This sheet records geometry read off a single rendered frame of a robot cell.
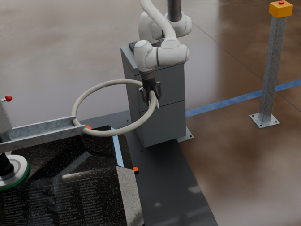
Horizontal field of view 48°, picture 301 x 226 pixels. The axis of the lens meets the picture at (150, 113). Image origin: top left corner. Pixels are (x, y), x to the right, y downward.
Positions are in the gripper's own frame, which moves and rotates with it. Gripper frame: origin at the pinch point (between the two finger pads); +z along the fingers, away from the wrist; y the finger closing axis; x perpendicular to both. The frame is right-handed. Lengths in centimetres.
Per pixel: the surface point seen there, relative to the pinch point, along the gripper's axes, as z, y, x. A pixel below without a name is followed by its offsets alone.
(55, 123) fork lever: -14, 56, 3
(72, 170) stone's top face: -3, 56, 29
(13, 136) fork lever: -20, 76, 9
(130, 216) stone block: 17, 38, 54
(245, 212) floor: 87, -39, 40
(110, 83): -10.5, 18.1, -21.4
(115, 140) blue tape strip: 1.2, 29.6, 15.7
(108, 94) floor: 86, 4, -150
